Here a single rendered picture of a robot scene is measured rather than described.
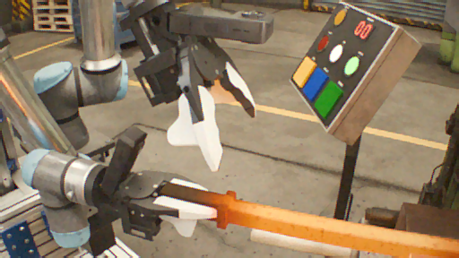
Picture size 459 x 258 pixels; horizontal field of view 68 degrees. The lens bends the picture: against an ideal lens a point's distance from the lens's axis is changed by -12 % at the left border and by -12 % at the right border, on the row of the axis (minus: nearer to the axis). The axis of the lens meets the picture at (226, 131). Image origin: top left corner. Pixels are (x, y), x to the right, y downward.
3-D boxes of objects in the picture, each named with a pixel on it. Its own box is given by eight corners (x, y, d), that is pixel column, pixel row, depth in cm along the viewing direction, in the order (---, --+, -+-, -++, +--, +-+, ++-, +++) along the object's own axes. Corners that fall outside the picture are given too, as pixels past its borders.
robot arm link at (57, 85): (39, 107, 106) (30, 64, 99) (82, 99, 110) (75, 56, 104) (38, 124, 96) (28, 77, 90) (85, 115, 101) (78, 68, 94)
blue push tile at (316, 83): (310, 101, 93) (326, 76, 90) (301, 90, 100) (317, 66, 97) (315, 104, 94) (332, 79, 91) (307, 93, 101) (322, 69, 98)
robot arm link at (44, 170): (51, 176, 70) (42, 138, 66) (95, 189, 67) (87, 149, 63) (25, 198, 63) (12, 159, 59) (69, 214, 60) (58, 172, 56)
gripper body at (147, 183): (176, 214, 62) (115, 197, 65) (173, 170, 58) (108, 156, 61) (155, 244, 56) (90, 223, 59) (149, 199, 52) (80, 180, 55)
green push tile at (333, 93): (322, 118, 84) (342, 91, 82) (313, 105, 91) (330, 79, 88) (328, 122, 85) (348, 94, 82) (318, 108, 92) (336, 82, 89)
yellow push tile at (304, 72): (299, 87, 102) (314, 63, 99) (292, 78, 109) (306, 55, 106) (304, 90, 103) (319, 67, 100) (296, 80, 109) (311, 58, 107)
